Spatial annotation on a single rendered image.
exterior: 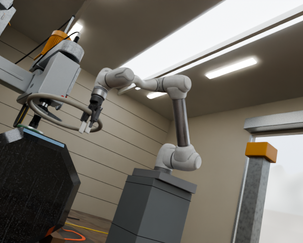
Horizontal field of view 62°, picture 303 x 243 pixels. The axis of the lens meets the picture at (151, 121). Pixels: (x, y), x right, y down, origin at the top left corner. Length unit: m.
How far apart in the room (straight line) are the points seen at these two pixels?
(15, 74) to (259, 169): 2.41
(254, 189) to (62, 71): 1.77
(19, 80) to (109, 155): 5.70
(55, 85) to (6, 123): 5.31
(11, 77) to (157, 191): 1.87
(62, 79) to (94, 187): 6.05
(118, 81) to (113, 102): 7.03
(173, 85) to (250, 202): 0.94
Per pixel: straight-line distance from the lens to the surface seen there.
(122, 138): 8.46
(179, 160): 1.98
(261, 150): 1.44
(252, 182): 1.43
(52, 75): 2.31
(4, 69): 2.90
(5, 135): 2.10
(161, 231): 1.96
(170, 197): 1.96
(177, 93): 1.85
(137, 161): 8.73
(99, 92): 1.54
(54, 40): 3.18
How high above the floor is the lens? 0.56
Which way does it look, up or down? 19 degrees up
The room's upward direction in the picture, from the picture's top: 18 degrees clockwise
